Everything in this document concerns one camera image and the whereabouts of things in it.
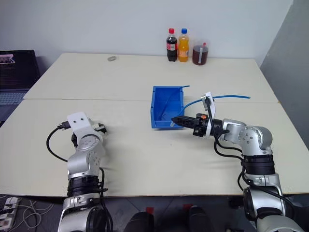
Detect jar of dark liquid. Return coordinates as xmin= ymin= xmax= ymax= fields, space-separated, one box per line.
xmin=192 ymin=40 xmax=209 ymax=66

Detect dark rounded shape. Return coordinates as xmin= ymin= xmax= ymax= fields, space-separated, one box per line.
xmin=123 ymin=211 xmax=155 ymax=232
xmin=187 ymin=205 xmax=216 ymax=232

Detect blue plastic bin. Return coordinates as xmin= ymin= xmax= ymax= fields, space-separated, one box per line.
xmin=150 ymin=85 xmax=186 ymax=131

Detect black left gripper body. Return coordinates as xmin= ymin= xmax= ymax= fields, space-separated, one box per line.
xmin=93 ymin=123 xmax=108 ymax=135

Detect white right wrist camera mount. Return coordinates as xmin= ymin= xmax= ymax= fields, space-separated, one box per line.
xmin=200 ymin=91 xmax=216 ymax=136

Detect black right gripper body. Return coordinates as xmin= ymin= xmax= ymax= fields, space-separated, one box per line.
xmin=192 ymin=113 xmax=209 ymax=138

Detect orange soda bottle blue cap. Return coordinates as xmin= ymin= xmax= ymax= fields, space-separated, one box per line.
xmin=177 ymin=27 xmax=190 ymax=63

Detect white power strip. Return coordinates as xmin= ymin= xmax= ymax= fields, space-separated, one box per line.
xmin=0 ymin=196 xmax=20 ymax=228

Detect thin white cable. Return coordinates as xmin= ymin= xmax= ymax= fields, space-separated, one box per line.
xmin=13 ymin=199 xmax=55 ymax=230

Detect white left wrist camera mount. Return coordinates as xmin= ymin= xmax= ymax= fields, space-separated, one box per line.
xmin=67 ymin=111 xmax=94 ymax=140

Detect long blue cable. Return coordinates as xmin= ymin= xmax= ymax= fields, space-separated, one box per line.
xmin=178 ymin=94 xmax=252 ymax=119

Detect short blue cable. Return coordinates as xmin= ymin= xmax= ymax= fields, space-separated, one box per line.
xmin=162 ymin=84 xmax=191 ymax=120

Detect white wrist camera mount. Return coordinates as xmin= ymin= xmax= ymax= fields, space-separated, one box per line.
xmin=200 ymin=91 xmax=216 ymax=136
xmin=67 ymin=111 xmax=94 ymax=140

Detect black laptop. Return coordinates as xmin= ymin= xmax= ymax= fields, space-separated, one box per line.
xmin=0 ymin=49 xmax=41 ymax=121

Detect cola bottle red cap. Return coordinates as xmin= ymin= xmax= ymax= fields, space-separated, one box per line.
xmin=166 ymin=28 xmax=179 ymax=62

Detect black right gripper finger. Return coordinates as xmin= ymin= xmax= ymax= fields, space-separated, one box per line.
xmin=171 ymin=116 xmax=196 ymax=124
xmin=175 ymin=121 xmax=195 ymax=130

